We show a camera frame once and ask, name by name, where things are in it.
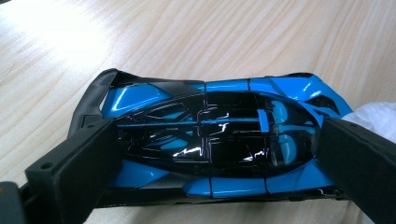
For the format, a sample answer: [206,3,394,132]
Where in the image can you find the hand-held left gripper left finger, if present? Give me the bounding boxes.
[24,117,123,224]

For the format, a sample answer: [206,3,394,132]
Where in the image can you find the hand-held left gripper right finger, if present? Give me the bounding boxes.
[315,116,396,224]

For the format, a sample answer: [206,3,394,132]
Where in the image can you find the white wet wipe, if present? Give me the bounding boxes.
[340,101,396,146]

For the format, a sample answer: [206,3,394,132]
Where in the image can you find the blue and black toy car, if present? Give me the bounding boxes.
[67,67,355,209]

